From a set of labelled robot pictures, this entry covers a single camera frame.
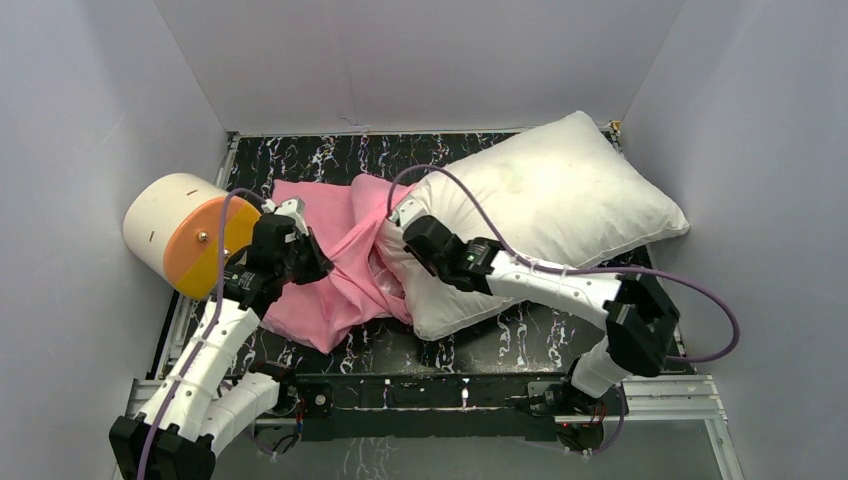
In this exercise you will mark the pink pillowcase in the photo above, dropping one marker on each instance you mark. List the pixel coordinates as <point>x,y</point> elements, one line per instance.
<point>346,222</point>

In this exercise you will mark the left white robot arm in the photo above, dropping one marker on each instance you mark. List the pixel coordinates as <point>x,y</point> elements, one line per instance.
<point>183,427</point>

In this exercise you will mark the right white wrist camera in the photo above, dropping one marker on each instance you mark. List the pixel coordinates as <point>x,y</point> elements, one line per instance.
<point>407,211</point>

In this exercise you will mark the white orange yellow cylinder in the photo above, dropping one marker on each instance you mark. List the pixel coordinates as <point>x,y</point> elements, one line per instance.
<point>173,226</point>

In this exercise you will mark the white pillow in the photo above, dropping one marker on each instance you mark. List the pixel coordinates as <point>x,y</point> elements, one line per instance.
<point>559,192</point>

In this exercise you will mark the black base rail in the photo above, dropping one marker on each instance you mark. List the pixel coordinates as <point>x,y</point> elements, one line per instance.
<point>443,405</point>

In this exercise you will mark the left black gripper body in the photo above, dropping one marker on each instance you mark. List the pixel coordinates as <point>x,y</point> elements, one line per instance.
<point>308,254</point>

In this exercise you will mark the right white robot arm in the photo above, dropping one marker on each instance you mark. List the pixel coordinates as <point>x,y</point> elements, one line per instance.
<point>636,315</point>

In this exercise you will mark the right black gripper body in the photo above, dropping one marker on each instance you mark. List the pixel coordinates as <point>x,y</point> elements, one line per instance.
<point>441,271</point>

